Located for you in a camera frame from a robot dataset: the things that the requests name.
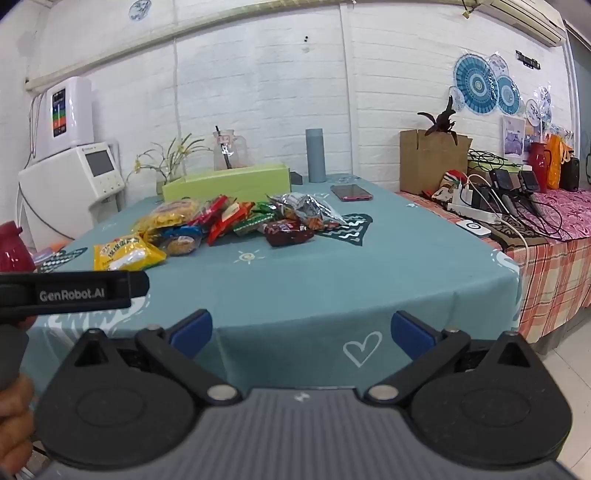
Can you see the teal patterned tablecloth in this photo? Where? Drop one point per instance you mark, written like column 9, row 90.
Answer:
column 318, row 313

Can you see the glass vase with yellow flowers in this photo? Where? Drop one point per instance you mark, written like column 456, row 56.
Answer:
column 167, row 163

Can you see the silver foil snack bag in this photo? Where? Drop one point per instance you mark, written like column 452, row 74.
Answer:
column 314, row 213

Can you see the white power strip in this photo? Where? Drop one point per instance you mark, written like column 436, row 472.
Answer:
column 458, row 206

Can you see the air conditioner unit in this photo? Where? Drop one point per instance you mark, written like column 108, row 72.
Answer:
column 537, row 18

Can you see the dark purple plant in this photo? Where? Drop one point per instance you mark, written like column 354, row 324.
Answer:
column 442, row 123

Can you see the white appliance with screen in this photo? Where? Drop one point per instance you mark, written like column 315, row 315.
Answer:
column 68, row 194

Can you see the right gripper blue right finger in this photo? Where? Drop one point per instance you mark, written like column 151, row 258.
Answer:
column 412, row 335

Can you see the smartphone with pink case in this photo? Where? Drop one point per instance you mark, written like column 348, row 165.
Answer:
column 351, row 193

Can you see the plaid tablecloth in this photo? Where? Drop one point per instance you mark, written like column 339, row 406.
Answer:
column 557, row 286

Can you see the pink floral cloth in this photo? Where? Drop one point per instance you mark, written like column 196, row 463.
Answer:
column 566, row 214

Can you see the red thermos jug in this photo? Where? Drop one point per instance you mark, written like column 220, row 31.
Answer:
column 538, row 161

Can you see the yellow chips bag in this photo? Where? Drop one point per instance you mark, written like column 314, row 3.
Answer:
column 166, row 215

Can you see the person's left hand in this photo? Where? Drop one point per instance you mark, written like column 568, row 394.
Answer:
column 17, row 425

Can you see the yellow snack packet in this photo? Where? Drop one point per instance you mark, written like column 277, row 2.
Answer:
column 126, row 253

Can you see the white water purifier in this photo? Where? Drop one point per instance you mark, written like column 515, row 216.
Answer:
column 65, row 117

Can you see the dark red snack packet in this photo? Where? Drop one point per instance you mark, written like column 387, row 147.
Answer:
column 286, row 232

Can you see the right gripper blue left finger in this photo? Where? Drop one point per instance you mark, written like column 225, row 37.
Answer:
column 191, row 334

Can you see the green snack packet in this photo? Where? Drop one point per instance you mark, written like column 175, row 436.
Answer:
column 260, row 214

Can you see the blue paper fan decoration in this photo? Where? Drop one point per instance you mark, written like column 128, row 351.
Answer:
column 475, row 79

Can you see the glass pitcher with straw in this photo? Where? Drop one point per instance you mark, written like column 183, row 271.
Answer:
column 230, row 150

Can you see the grey cylindrical bottle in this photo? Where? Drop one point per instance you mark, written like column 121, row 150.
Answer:
column 314, row 138

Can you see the green cardboard box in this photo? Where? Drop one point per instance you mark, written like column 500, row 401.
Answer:
column 247, row 184

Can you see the brown cardboard box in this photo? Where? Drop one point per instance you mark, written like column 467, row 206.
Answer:
column 424, row 160

